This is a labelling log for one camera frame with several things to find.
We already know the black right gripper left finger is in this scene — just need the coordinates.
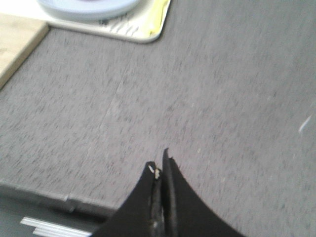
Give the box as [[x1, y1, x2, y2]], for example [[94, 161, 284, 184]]
[[92, 161, 163, 237]]

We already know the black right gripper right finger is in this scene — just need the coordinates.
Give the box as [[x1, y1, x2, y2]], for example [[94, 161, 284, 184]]
[[161, 148, 243, 237]]

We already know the light blue plate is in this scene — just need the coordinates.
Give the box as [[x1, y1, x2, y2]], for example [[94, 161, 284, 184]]
[[37, 0, 139, 21]]

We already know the cream white tray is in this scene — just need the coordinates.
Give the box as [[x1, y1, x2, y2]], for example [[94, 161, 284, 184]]
[[0, 0, 170, 43]]

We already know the yellow paper on tray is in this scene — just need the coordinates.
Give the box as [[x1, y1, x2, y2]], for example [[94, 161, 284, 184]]
[[146, 0, 169, 35]]

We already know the wooden cutting board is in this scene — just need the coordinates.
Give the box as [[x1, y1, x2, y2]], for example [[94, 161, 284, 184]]
[[0, 13, 49, 87]]

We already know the aluminium frame rail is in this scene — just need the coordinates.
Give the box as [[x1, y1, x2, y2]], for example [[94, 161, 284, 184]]
[[20, 217, 92, 237]]

